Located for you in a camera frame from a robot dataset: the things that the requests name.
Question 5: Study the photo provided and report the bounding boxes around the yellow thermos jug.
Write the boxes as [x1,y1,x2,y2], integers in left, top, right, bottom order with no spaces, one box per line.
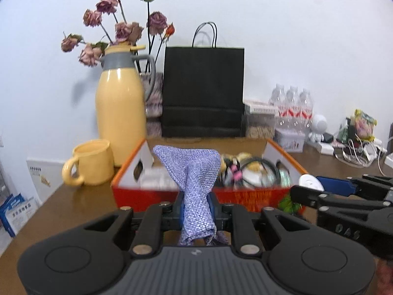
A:
[95,44,157,167]

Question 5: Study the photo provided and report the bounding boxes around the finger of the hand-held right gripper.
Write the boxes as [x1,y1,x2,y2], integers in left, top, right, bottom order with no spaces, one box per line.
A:
[316,175,393,197]
[290,185,385,214]

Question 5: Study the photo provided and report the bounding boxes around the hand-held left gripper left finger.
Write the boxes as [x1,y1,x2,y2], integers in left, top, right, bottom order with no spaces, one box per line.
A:
[72,193,186,259]

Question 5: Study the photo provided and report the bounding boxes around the white cables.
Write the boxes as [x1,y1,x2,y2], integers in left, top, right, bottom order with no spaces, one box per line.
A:
[335,137,393,173]

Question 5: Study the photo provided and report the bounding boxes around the clear plastic wrap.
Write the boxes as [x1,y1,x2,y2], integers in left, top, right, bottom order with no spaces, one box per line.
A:
[275,160,292,188]

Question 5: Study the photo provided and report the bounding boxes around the black paper bag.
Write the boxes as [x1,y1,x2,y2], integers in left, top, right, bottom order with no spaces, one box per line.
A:
[162,21,245,138]

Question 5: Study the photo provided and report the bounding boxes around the small wrapped flower bouquet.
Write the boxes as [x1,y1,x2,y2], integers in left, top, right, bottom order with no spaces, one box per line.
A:
[353,109,378,140]

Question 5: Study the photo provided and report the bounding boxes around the white flat box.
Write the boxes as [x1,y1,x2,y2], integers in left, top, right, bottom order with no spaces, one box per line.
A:
[244,99,278,116]

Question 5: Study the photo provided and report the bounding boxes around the white robot figurine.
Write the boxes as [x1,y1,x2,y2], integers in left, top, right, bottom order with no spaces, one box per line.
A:
[308,115,328,143]

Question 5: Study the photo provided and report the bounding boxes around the dark green bottle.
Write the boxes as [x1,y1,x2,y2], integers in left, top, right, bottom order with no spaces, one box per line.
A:
[339,118,357,143]

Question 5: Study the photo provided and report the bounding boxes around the person's right forearm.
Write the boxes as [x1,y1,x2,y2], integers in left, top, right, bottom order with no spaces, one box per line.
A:
[376,256,393,295]

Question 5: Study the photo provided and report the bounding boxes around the mottled pink vase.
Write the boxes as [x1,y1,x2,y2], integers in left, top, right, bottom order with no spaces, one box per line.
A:
[140,72,164,138]

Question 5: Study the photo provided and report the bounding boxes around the red cardboard box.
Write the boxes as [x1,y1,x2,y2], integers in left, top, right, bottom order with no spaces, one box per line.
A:
[111,138,309,216]

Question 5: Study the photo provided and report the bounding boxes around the purple knitted cloth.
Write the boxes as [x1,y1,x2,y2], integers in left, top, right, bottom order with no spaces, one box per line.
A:
[153,145,229,247]

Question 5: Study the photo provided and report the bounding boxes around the clear container of seeds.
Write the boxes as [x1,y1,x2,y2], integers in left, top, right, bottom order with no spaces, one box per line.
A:
[245,112,277,140]

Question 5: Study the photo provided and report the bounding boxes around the yellow mug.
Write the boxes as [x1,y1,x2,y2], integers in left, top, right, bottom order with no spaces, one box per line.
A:
[62,139,115,187]

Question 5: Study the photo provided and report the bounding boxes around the dried pink flowers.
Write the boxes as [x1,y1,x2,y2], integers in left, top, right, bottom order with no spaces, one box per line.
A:
[60,0,176,67]

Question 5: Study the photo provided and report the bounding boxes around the grey tin box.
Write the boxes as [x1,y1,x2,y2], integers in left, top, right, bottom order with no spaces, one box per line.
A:
[274,128,306,152]

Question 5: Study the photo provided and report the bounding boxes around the black braided cable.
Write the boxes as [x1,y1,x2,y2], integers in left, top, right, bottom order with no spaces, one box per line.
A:
[232,157,281,189]

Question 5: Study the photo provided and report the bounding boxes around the blue white packets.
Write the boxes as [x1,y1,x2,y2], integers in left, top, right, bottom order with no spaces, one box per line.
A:
[0,192,40,238]

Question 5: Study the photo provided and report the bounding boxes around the clear water bottle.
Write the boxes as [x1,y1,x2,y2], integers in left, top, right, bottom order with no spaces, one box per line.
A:
[298,88,314,130]
[284,85,301,131]
[269,84,286,130]

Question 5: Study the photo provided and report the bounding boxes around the white flat carton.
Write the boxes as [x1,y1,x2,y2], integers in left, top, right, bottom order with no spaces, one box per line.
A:
[26,157,66,205]

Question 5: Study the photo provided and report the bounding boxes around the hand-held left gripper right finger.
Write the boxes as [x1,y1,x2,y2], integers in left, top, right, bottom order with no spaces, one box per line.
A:
[207,192,322,259]

